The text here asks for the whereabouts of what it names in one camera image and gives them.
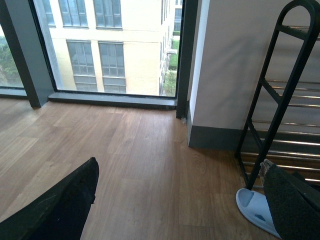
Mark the white slipper near rack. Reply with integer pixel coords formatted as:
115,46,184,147
235,188,281,239

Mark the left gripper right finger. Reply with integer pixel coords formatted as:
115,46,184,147
259,159,320,240

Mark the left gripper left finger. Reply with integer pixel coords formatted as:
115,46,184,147
0,157,99,240

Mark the window with dark frame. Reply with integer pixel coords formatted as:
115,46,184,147
0,0,200,120

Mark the black metal shoe rack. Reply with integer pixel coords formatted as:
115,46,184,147
235,0,320,190

